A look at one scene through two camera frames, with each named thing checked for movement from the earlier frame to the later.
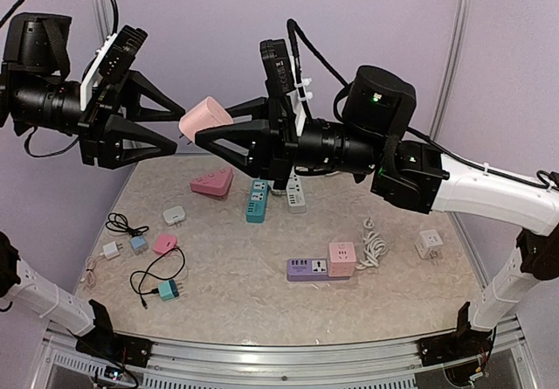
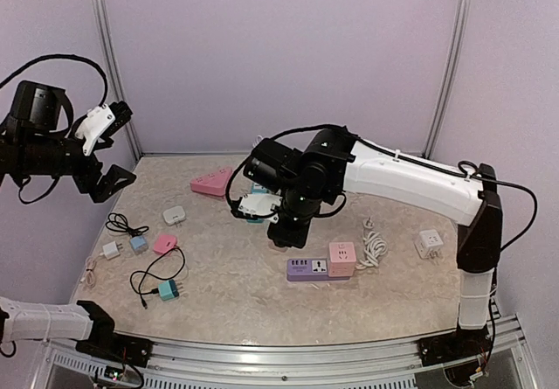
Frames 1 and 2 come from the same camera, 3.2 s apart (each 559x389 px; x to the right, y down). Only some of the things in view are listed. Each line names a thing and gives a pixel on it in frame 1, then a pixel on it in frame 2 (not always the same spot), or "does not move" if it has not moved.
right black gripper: x=272 y=146 -> x=295 y=238
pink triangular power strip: x=215 y=184 does not move
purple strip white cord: x=375 y=245 does not move
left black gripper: x=100 y=128 -> x=86 y=181
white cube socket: x=430 y=244 does not move
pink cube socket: x=341 y=259 does not move
